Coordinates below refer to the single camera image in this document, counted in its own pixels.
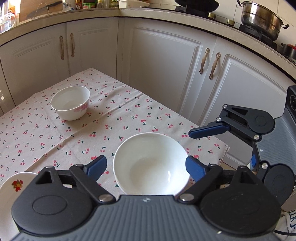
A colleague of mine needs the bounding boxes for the white plate with fruit print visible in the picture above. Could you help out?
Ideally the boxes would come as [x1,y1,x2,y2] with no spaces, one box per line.
[0,172,37,240]

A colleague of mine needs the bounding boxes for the cream kitchen cabinets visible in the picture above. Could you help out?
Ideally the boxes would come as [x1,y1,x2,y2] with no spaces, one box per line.
[0,9,296,163]

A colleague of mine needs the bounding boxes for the cherry print tablecloth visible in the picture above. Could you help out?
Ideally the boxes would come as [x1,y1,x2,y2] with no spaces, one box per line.
[1,68,229,196]

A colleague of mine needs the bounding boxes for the white bowl pink flowers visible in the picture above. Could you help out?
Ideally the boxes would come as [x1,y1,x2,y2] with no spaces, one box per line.
[51,85,90,121]

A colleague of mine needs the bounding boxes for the stainless steel pot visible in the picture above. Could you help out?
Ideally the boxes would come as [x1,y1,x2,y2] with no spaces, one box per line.
[237,0,290,41]

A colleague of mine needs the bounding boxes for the black wok pan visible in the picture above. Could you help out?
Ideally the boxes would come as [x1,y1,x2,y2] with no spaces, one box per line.
[175,0,219,12]

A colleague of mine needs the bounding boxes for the bronze cabinet handle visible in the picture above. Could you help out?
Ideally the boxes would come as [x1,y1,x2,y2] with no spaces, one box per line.
[209,52,221,80]
[199,48,210,74]
[59,35,65,60]
[70,33,75,58]

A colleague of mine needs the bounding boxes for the bronze cabinet handle left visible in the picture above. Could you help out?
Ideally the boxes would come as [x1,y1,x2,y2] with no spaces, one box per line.
[59,35,65,60]

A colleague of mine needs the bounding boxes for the bronze cabinet handle right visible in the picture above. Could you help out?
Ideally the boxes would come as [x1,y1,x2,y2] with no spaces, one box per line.
[70,33,75,58]

